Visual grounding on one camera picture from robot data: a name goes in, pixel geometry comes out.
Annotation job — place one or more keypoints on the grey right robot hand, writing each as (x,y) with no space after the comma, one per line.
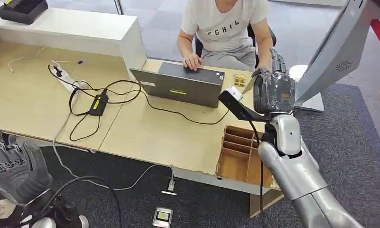
(273,94)

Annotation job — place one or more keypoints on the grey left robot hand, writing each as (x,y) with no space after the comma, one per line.
(18,176)

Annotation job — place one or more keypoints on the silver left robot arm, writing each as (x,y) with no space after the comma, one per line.
(64,215)

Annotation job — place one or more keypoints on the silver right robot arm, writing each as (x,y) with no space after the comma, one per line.
(296,176)

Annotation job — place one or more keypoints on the white round stool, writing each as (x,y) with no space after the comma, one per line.
(296,73)

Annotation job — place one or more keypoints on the small gold patterned pack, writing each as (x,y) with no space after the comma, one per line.
(239,80)

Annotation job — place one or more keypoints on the black office chair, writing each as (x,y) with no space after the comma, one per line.
(251,34)

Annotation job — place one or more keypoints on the grey kiosk stand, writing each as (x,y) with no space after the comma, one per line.
(337,53)

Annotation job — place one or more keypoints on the wooden divided card box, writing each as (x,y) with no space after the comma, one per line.
(237,163)

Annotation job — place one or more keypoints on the person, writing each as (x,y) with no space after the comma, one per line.
(222,28)

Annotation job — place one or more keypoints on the grey laptop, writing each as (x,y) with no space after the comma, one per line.
(183,89)

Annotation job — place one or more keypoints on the black laptop power adapter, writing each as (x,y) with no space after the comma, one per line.
(98,104)

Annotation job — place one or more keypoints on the wooden desk leg panel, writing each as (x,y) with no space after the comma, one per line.
(265,203)

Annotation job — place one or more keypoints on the white power strip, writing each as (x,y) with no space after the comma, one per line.
(67,78)

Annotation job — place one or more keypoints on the small white stick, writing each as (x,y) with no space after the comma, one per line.
(168,193)

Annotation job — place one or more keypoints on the small silver box yellow label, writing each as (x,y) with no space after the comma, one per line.
(162,217)

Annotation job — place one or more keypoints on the white counter block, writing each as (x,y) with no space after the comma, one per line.
(67,31)

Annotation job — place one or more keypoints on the black device with yellow label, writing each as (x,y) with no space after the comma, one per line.
(21,11)

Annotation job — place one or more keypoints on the metal pole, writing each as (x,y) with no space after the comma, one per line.
(118,7)

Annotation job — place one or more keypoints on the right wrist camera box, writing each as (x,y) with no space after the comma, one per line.
(237,105)

